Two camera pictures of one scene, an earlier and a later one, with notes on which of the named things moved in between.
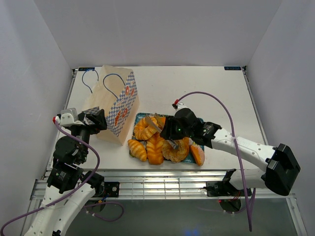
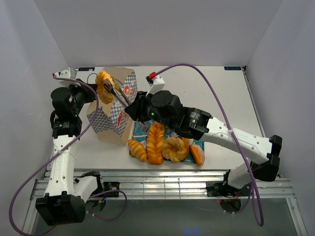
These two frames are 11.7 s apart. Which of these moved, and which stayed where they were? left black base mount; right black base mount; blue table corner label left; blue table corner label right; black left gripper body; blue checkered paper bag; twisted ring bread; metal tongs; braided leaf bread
Moved: metal tongs; twisted ring bread; black left gripper body
Stayed: right black base mount; blue table corner label right; braided leaf bread; blue checkered paper bag; blue table corner label left; left black base mount
